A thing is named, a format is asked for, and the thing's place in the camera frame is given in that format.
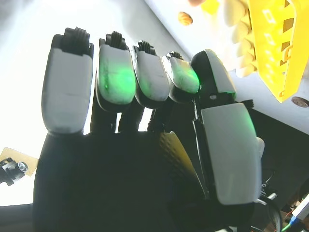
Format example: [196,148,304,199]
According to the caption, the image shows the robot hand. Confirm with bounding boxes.
[32,26,266,232]

